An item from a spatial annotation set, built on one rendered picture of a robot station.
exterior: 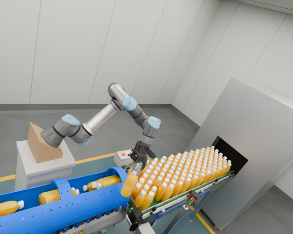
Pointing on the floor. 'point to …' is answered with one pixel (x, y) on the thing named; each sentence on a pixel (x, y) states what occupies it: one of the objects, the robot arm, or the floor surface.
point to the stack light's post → (176, 220)
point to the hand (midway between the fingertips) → (136, 172)
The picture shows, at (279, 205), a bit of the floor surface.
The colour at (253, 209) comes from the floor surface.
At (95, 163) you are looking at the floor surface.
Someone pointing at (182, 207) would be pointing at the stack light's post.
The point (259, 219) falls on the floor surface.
